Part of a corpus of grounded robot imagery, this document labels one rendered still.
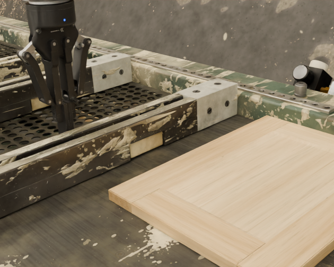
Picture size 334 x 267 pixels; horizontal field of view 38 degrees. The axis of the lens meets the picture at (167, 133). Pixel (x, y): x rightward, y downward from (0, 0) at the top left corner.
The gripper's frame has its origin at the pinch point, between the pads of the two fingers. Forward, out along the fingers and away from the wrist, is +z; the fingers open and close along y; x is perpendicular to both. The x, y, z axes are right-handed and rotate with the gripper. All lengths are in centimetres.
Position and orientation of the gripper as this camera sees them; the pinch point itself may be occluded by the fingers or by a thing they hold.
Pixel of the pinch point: (64, 119)
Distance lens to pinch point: 85.7
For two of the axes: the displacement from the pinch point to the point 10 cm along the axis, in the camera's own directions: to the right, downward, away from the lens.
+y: -7.3, 3.0, -6.2
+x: 6.9, 2.8, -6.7
